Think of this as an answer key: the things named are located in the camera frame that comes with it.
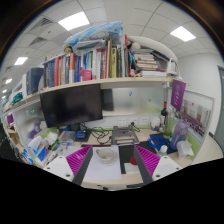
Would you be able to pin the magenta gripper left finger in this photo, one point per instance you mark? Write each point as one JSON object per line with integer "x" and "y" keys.
{"x": 79, "y": 160}

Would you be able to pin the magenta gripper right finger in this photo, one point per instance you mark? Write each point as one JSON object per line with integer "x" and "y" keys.
{"x": 149, "y": 159}

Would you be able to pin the clear plastic water bottle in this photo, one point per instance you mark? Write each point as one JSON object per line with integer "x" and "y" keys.
{"x": 162, "y": 151}

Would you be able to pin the purple water jug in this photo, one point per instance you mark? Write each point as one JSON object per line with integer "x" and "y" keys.
{"x": 180, "y": 133}

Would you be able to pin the red round lid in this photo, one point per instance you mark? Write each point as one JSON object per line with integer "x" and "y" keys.
{"x": 133, "y": 160}

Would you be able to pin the white paper sheet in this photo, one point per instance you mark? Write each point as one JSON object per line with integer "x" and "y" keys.
{"x": 97, "y": 170}

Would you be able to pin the blue calculator device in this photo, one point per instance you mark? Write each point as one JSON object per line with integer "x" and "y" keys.
{"x": 80, "y": 134}

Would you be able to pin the white ceramic bowl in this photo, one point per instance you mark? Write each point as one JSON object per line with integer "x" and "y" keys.
{"x": 106, "y": 155}

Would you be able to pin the white tissue pack right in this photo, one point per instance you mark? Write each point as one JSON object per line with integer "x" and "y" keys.
{"x": 184, "y": 149}

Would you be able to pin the grey metal stand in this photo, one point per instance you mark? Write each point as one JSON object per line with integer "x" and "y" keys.
{"x": 124, "y": 136}

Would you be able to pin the dark wine bottle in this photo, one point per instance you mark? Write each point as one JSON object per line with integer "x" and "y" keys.
{"x": 163, "y": 114}

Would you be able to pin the black computer monitor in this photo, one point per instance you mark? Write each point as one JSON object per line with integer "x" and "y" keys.
{"x": 72, "y": 105}

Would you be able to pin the purple hanging banner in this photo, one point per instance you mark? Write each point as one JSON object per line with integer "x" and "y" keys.
{"x": 178, "y": 89}

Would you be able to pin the pink box on shelf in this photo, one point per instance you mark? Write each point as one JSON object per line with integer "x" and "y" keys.
{"x": 87, "y": 75}

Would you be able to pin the dark blue binder box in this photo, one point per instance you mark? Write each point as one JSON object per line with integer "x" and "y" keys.
{"x": 33, "y": 77}

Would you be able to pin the stack of books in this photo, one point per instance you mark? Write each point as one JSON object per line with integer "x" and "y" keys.
{"x": 147, "y": 63}

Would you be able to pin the row of upright books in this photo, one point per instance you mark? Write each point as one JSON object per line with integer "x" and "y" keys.
{"x": 112, "y": 61}

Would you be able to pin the blue plastic bag bundle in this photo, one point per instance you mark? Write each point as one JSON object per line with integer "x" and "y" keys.
{"x": 95, "y": 37}

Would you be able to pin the white wall shelf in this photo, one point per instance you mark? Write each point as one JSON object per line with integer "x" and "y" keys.
{"x": 155, "y": 80}

